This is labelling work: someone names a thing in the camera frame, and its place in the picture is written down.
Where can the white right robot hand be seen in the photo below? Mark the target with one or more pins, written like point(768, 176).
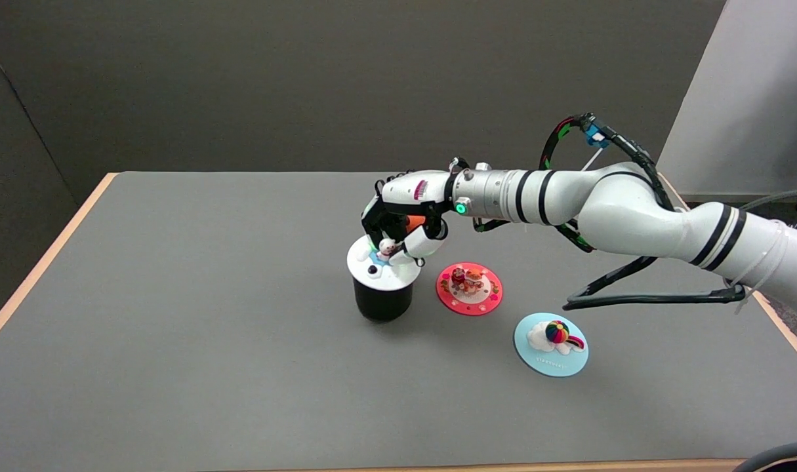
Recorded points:
point(408, 210)

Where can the white cup lid with figurine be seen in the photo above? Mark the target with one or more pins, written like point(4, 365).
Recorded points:
point(380, 267)

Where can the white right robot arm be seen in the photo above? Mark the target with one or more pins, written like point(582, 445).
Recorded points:
point(634, 210)

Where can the orange fox cup lid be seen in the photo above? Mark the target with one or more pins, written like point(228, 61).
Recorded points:
point(414, 221)

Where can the black cup with teal interior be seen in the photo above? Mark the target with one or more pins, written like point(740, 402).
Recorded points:
point(382, 305)

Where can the red cup lid with figurines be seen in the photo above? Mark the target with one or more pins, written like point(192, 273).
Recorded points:
point(469, 288)

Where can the light blue rainbow cup lid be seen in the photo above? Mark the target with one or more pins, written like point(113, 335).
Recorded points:
point(551, 344)

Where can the dark rounded object at edge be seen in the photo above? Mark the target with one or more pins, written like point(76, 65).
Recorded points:
point(778, 457)

